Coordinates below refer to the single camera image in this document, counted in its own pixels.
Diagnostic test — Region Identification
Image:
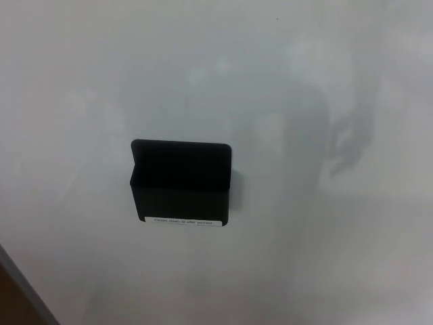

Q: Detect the black magnetic marker holder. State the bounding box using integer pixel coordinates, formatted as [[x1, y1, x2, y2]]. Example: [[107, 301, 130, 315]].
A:
[[128, 138, 234, 228]]

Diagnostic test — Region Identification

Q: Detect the white magnetic whiteboard grey frame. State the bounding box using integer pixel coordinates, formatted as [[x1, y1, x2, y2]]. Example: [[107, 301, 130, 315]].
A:
[[0, 0, 433, 325]]

